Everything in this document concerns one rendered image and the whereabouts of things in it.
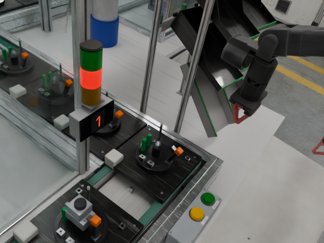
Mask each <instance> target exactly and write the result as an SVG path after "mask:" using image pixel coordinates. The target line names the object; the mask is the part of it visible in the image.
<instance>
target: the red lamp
mask: <svg viewBox="0 0 324 243"><path fill-rule="evenodd" d="M80 84H81V86H82V87H83V88H86V89H91V90H92V89H97V88H99V87H100V86H101V84H102V68H101V69H100V70H98V71H86V70H84V69H82V68H81V67H80Z"/></svg>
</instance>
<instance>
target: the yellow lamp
mask: <svg viewBox="0 0 324 243"><path fill-rule="evenodd" d="M80 86H81V84H80ZM81 102H82V103H83V104H85V105H87V106H95V105H97V104H99V103H100V102H101V86H100V87H99V88H97V89H92V90H91V89H86V88H83V87H82V86H81Z"/></svg>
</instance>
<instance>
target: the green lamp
mask: <svg viewBox="0 0 324 243"><path fill-rule="evenodd" d="M102 58H103V48H102V49H101V50H99V51H97V52H88V51H85V50H83V49H82V48H81V47H80V67H81V68H82V69H84V70H86V71H98V70H100V69H101V68H102Z"/></svg>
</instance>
